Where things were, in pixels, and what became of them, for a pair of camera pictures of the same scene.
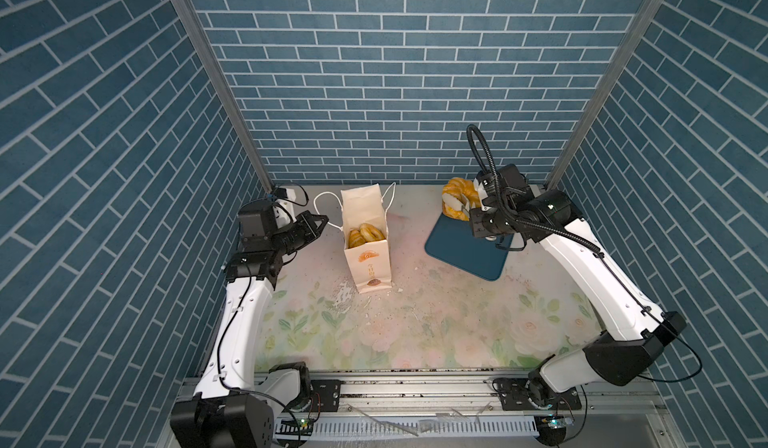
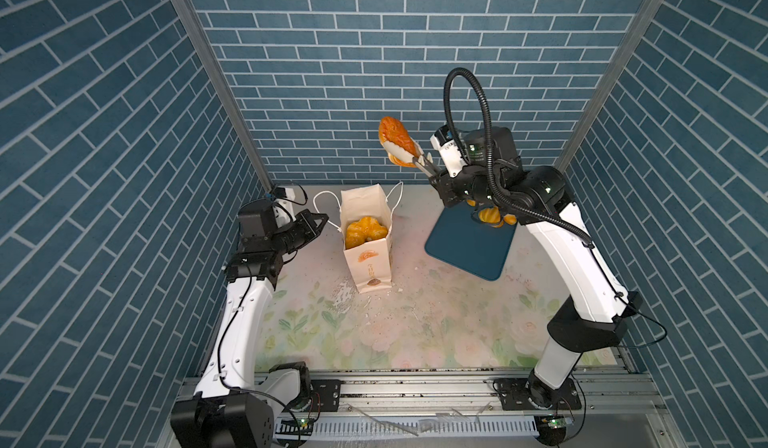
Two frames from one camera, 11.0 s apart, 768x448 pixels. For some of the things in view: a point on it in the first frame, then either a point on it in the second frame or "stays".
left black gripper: (308, 231) stays
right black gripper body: (490, 222) -> (464, 185)
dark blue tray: (452, 241) stays
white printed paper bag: (365, 234) stays
